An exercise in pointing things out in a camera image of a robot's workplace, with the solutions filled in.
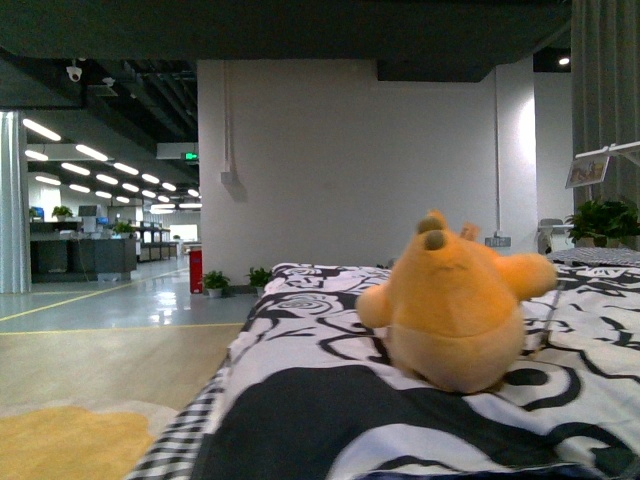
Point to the small potted plant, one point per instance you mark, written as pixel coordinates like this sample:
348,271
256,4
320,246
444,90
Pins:
215,283
258,278

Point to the yellow and grey round rug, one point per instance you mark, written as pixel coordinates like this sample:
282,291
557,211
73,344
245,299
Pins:
78,439

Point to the grey wall power outlet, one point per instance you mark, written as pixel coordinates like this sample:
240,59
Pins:
498,242

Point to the small potted plant left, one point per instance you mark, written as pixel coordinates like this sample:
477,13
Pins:
215,283

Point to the black and white floral duvet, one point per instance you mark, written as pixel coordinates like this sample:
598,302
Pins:
308,392

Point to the orange plush bear toy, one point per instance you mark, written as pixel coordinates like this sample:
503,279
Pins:
451,307

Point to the small potted plant right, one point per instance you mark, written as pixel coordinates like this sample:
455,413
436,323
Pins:
258,278

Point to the white curtain left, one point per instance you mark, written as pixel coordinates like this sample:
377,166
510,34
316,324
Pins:
15,256

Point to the white dome security camera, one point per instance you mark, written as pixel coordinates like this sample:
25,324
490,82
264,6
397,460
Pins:
74,73

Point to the black white checkered bed sheet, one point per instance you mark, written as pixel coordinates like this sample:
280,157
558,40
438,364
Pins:
173,455

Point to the large green plant by bed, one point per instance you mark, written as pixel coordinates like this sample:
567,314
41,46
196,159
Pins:
604,220

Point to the red fire extinguisher box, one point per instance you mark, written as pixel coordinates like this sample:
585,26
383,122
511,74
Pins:
195,271

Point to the checkered pillow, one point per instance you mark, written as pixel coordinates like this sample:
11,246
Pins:
596,256

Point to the dark office reception counter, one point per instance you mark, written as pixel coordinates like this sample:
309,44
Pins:
82,260

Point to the framed picture on shelf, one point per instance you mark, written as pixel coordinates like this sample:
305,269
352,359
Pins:
587,171

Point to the grey curtain right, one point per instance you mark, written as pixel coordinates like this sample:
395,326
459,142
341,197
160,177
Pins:
605,74

